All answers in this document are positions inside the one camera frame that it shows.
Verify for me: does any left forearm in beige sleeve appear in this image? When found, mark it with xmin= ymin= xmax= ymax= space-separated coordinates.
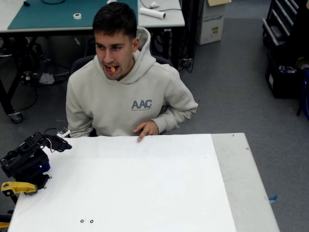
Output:
xmin=154 ymin=101 xmax=199 ymax=134

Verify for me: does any person's left hand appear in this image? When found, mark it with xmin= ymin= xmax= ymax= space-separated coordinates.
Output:
xmin=132 ymin=120 xmax=160 ymax=143

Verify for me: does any yellow bar clamp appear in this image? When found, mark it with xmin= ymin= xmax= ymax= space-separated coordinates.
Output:
xmin=0 ymin=214 xmax=12 ymax=229
xmin=1 ymin=181 xmax=39 ymax=197

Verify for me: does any man in beige hoodie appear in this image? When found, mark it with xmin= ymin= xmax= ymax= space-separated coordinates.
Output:
xmin=65 ymin=1 xmax=199 ymax=138

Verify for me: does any crumpled white sheet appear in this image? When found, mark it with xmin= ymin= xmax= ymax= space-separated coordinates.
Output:
xmin=38 ymin=72 xmax=55 ymax=85

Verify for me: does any large white paper sheet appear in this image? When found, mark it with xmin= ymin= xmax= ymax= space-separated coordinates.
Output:
xmin=7 ymin=133 xmax=237 ymax=232

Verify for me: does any black office chair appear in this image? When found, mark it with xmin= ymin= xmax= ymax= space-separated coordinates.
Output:
xmin=70 ymin=55 xmax=174 ymax=75

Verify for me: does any green cutting mat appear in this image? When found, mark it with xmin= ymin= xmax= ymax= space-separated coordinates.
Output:
xmin=7 ymin=0 xmax=139 ymax=30

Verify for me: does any rolled white paper tube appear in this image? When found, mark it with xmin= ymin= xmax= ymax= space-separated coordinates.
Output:
xmin=139 ymin=7 xmax=167 ymax=20

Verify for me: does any grey workbench with black legs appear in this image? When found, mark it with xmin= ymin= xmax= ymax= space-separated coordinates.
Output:
xmin=0 ymin=0 xmax=185 ymax=124

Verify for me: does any white cardboard box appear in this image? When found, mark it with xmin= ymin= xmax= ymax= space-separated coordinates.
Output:
xmin=197 ymin=0 xmax=226 ymax=46

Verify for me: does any manila folder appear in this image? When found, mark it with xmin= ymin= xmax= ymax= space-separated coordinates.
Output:
xmin=207 ymin=0 xmax=232 ymax=7

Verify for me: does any black storage bin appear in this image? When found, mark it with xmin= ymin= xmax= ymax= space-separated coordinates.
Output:
xmin=265 ymin=52 xmax=309 ymax=99

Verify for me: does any black tool cabinet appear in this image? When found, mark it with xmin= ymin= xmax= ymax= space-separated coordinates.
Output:
xmin=262 ymin=0 xmax=309 ymax=47

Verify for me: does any blue chair frame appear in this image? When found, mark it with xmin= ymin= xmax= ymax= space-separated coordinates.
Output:
xmin=296 ymin=70 xmax=309 ymax=116

